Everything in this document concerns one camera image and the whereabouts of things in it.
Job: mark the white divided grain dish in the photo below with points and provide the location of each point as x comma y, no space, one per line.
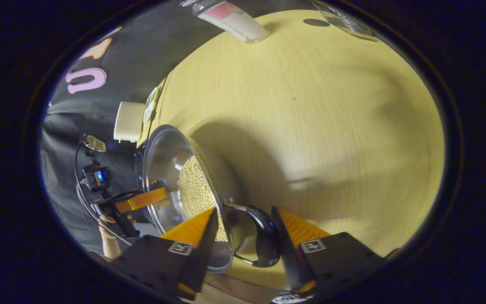
151,105

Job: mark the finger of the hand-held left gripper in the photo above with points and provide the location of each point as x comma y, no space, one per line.
141,199

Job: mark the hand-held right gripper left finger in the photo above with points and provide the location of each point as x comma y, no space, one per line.
203,253

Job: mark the small bottle with pink label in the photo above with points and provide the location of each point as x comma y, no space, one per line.
234,19

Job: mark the pile of yellow soybeans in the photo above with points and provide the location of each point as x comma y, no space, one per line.
194,190

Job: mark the white toaster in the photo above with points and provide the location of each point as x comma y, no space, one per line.
129,121

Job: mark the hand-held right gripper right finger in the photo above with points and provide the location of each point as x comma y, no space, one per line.
289,253

